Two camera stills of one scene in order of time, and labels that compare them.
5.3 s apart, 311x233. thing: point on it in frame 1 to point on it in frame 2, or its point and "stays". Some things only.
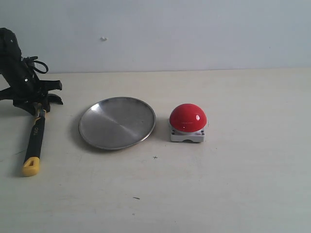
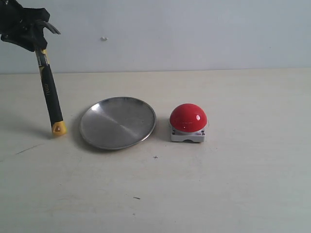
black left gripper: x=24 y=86 to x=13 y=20
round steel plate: x=116 y=123 stays
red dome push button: x=187 y=123 stays
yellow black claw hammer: x=31 y=164 to x=59 y=124
